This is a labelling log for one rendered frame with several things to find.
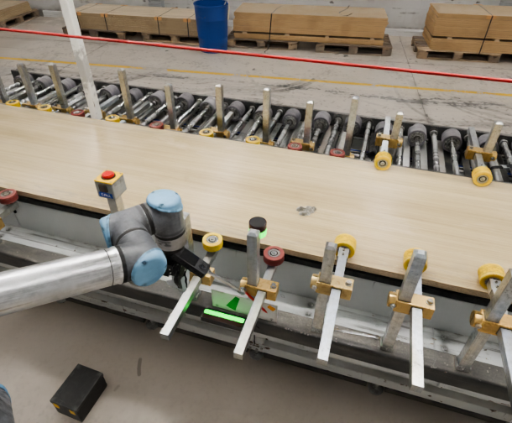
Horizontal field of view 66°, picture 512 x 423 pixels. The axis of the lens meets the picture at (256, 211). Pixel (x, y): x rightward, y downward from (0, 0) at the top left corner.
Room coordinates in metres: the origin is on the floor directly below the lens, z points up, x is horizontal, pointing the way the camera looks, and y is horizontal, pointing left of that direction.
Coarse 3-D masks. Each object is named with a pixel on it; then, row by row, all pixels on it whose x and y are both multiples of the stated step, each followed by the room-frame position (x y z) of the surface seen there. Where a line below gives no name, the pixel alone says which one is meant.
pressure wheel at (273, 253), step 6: (270, 246) 1.10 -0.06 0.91; (276, 246) 1.10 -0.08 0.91; (264, 252) 1.07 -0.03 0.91; (270, 252) 1.07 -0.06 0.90; (276, 252) 1.07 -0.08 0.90; (282, 252) 1.07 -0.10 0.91; (264, 258) 1.04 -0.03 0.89; (270, 258) 1.03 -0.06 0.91; (276, 258) 1.03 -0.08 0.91; (282, 258) 1.04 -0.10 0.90; (270, 264) 1.03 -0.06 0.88; (276, 264) 1.03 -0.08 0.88
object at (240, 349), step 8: (272, 272) 1.01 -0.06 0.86; (256, 296) 0.89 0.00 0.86; (264, 296) 0.90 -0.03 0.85; (256, 304) 0.86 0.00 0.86; (256, 312) 0.82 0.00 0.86; (248, 320) 0.79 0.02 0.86; (256, 320) 0.80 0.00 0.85; (248, 328) 0.76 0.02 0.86; (240, 336) 0.73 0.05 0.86; (248, 336) 0.73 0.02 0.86; (240, 344) 0.70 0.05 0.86; (240, 352) 0.67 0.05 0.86
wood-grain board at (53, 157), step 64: (0, 128) 2.08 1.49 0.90; (64, 128) 2.08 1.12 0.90; (128, 128) 2.09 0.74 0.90; (64, 192) 1.45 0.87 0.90; (128, 192) 1.45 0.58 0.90; (192, 192) 1.46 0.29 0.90; (256, 192) 1.46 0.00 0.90; (320, 192) 1.46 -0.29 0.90; (384, 192) 1.47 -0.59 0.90; (448, 192) 1.47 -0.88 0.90; (320, 256) 1.05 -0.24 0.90; (384, 256) 1.05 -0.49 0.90; (448, 256) 1.06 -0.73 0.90
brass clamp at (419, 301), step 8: (392, 296) 0.81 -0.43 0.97; (416, 296) 0.81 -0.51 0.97; (424, 296) 0.81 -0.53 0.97; (392, 304) 0.79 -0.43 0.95; (400, 304) 0.78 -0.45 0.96; (408, 304) 0.78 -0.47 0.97; (416, 304) 0.78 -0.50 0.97; (424, 304) 0.78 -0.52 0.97; (400, 312) 0.78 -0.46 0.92; (408, 312) 0.77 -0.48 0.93; (424, 312) 0.76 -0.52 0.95; (432, 312) 0.75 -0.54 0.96
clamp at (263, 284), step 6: (240, 282) 0.95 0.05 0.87; (246, 282) 0.95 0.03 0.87; (264, 282) 0.95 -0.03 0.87; (270, 282) 0.95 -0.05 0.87; (276, 282) 0.95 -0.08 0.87; (246, 288) 0.93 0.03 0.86; (252, 288) 0.93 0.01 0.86; (258, 288) 0.92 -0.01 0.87; (264, 288) 0.92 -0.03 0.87; (270, 288) 0.92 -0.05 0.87; (276, 288) 0.92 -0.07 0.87; (252, 294) 0.93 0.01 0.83; (270, 294) 0.91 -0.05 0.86; (276, 294) 0.92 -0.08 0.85
